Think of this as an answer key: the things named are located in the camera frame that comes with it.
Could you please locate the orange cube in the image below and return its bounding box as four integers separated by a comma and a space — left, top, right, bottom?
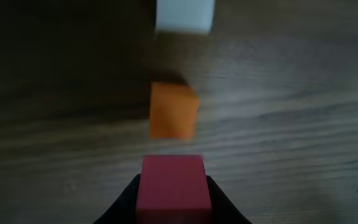
149, 81, 200, 141

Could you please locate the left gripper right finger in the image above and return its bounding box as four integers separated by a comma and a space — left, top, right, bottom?
206, 175, 253, 224

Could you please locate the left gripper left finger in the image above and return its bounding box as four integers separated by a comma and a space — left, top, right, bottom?
93, 173, 141, 224

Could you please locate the white cube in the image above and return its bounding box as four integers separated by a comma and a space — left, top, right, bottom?
154, 0, 216, 34

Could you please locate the red cube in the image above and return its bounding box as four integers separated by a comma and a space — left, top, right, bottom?
135, 154, 213, 224

